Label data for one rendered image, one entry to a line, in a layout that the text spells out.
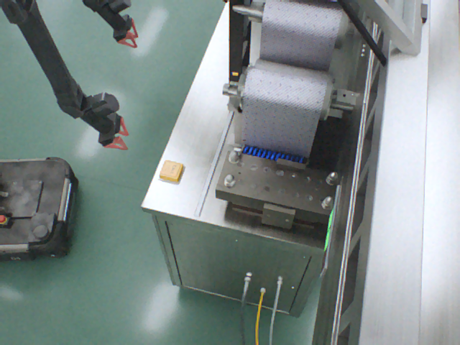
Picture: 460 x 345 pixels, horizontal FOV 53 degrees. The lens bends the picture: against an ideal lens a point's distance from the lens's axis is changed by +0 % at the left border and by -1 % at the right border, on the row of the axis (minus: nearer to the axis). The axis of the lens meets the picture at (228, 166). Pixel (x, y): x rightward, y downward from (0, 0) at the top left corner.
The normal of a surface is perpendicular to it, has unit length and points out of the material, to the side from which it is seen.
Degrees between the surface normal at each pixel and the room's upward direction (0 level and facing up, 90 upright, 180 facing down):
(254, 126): 90
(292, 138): 90
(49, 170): 0
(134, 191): 0
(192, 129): 0
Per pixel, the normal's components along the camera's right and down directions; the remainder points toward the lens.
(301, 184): 0.00, -0.55
